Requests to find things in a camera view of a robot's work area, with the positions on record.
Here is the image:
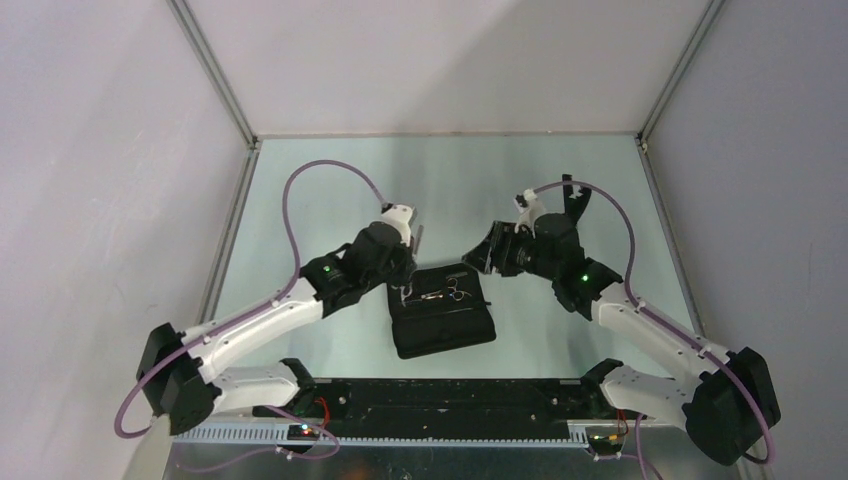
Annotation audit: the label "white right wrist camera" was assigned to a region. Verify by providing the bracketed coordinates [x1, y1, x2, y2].
[514, 188, 547, 236]

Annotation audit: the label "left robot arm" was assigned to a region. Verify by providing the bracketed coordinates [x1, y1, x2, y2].
[136, 220, 495, 436]

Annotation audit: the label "black zip tool case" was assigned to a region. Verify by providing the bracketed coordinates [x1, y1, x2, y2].
[387, 263, 497, 360]

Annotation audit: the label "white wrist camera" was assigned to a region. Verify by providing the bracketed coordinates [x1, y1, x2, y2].
[379, 203, 416, 247]
[514, 188, 547, 236]

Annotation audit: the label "silver thinning scissors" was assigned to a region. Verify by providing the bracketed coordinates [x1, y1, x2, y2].
[401, 288, 452, 306]

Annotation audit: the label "grey slotted cable duct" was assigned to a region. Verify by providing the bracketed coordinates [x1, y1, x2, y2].
[173, 422, 589, 448]

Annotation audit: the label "aluminium left table rail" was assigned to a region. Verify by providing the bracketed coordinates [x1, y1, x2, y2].
[190, 139, 262, 327]

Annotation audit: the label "purple cable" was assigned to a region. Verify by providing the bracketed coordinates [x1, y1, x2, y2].
[113, 159, 389, 440]
[529, 180, 778, 465]

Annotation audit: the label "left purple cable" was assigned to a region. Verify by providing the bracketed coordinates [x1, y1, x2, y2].
[113, 159, 389, 440]

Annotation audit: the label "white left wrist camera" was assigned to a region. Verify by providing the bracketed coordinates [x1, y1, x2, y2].
[379, 203, 416, 247]

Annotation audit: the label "aluminium right table rail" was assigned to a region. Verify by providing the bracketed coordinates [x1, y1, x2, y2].
[634, 134, 702, 330]

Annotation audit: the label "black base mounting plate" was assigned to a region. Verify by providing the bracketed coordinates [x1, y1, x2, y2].
[284, 378, 621, 439]

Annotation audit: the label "aluminium table rail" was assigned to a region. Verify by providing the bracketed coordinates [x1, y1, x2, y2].
[634, 134, 702, 330]
[190, 139, 262, 327]

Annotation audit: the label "silver straight scissors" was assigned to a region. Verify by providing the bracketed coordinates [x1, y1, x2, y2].
[445, 277, 472, 302]

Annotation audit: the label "black tapered comb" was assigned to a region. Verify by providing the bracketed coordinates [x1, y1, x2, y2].
[570, 186, 592, 224]

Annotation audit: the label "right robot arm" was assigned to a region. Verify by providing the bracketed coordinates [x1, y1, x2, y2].
[483, 214, 782, 466]

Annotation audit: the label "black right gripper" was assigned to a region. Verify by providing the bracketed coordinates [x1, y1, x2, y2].
[461, 221, 559, 282]

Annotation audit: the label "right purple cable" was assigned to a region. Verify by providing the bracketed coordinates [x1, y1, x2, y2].
[529, 180, 778, 465]

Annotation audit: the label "aluminium left corner post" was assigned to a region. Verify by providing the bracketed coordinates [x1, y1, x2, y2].
[167, 0, 258, 150]

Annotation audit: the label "aluminium corner frame post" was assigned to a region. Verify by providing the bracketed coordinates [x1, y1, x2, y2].
[637, 0, 727, 149]

